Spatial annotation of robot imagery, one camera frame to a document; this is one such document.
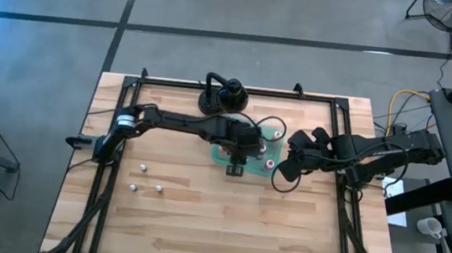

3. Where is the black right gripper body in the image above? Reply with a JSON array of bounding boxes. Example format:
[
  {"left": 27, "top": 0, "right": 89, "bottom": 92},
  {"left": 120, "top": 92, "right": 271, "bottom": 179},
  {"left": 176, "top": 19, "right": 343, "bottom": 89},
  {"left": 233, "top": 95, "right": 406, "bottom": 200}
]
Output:
[{"left": 276, "top": 122, "right": 336, "bottom": 188}]

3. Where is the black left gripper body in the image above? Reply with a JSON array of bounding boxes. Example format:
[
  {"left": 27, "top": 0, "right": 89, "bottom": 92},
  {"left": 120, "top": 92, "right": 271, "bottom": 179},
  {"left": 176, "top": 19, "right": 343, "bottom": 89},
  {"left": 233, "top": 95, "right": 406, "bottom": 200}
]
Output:
[{"left": 213, "top": 116, "right": 268, "bottom": 170}]

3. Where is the translucent teal plastic bin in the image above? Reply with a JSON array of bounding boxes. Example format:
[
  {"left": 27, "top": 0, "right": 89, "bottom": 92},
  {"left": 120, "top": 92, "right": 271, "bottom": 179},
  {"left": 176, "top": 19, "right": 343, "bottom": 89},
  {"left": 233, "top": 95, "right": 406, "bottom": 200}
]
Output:
[{"left": 208, "top": 119, "right": 288, "bottom": 179}]

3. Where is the black gooseneck desk lamp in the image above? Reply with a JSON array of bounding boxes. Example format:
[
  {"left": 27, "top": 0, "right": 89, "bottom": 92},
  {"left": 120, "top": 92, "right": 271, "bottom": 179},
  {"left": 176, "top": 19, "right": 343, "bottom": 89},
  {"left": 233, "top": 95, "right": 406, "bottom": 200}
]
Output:
[{"left": 196, "top": 70, "right": 252, "bottom": 121}]

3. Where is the white paper sheet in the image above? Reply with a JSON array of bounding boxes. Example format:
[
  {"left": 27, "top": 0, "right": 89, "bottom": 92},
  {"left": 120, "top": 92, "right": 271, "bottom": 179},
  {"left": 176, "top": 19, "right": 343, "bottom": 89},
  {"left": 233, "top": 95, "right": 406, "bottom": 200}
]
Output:
[{"left": 378, "top": 175, "right": 413, "bottom": 228}]

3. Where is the black desk beam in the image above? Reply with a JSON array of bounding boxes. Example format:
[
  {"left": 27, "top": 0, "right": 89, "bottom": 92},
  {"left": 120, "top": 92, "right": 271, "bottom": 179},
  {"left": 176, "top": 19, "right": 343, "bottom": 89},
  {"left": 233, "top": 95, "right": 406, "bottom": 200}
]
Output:
[{"left": 383, "top": 171, "right": 452, "bottom": 223}]

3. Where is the white mug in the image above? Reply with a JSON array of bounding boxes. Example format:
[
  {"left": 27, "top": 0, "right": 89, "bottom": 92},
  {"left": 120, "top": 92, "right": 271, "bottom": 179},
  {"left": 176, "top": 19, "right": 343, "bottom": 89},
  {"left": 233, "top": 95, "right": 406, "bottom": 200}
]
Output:
[{"left": 414, "top": 215, "right": 445, "bottom": 241}]

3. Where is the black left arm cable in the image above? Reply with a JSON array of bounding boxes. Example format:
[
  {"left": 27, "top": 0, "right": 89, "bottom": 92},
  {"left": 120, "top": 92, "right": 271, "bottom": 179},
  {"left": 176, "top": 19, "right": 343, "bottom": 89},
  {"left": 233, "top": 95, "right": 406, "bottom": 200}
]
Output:
[{"left": 85, "top": 96, "right": 290, "bottom": 146}]

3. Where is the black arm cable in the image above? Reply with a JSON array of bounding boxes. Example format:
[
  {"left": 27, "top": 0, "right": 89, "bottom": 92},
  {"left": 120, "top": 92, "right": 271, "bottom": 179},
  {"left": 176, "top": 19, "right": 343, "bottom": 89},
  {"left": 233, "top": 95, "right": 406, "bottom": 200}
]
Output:
[
  {"left": 269, "top": 164, "right": 303, "bottom": 196},
  {"left": 85, "top": 96, "right": 290, "bottom": 146}
]

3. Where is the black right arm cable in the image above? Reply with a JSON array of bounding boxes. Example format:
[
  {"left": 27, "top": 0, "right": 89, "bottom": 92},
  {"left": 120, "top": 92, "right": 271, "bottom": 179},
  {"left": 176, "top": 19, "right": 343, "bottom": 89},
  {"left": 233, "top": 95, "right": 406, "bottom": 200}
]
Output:
[{"left": 269, "top": 164, "right": 303, "bottom": 196}]

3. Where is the yellow cable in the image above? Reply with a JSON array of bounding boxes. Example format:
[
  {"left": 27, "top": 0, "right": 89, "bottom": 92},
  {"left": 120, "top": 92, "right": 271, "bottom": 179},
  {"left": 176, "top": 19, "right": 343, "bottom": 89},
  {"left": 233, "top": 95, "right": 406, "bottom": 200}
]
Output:
[{"left": 384, "top": 87, "right": 433, "bottom": 140}]

